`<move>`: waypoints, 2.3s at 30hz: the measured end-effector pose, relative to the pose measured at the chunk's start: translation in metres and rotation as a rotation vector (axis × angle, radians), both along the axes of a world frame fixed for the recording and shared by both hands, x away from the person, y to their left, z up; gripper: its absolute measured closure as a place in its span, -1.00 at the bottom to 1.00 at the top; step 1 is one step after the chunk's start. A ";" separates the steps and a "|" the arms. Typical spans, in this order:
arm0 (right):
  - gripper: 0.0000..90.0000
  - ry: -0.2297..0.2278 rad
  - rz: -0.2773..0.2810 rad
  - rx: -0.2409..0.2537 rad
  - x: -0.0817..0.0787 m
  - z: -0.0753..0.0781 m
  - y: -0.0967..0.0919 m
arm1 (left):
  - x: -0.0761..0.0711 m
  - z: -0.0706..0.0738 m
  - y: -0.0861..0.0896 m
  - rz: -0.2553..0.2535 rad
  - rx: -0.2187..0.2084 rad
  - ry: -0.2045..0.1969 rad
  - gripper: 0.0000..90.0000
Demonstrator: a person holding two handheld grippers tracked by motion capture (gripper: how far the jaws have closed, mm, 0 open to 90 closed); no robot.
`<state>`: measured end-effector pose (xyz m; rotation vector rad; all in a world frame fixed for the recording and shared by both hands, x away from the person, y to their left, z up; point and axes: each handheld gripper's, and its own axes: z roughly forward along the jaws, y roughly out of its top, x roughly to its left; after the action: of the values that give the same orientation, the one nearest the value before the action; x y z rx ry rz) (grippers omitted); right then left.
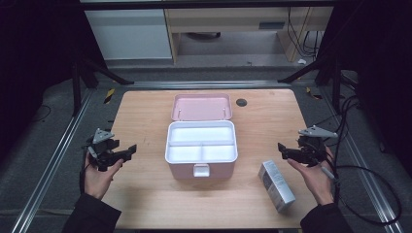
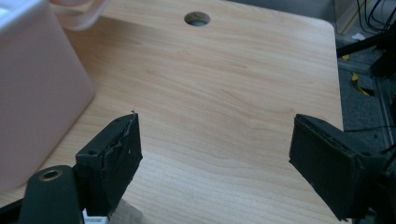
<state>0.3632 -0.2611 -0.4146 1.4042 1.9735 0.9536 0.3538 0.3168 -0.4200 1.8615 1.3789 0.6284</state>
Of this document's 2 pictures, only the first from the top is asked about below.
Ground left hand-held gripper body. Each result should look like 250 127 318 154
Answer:
86 128 116 173

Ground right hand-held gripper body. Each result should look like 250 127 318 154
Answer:
293 125 340 168

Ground silver cardboard box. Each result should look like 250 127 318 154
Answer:
257 158 296 214

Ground white divided tray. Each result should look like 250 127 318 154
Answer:
164 119 239 165

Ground pink storage box with lid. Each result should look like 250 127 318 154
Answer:
164 93 239 181

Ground person's left hand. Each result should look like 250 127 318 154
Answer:
83 157 125 201

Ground person's right hand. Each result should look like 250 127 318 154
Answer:
287 147 335 207

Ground yellow black floor tape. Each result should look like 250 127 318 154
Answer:
305 85 324 101
103 87 117 105

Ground black metal stand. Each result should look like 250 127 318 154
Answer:
71 57 135 117
277 56 343 115

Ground white cabinet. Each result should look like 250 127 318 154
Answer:
85 8 173 61

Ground grey right cable plug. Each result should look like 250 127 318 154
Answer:
320 165 338 183

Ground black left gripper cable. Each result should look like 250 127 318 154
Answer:
79 147 90 195

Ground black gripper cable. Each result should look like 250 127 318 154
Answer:
333 164 403 226
79 147 90 195

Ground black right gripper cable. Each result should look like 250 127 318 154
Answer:
333 164 403 226

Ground aluminium floor rail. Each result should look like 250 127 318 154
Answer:
11 89 95 233
126 80 293 91
319 89 405 233

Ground thin black floor cable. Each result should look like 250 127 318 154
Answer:
31 104 52 124

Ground black cables under desk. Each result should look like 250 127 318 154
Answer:
287 7 325 58

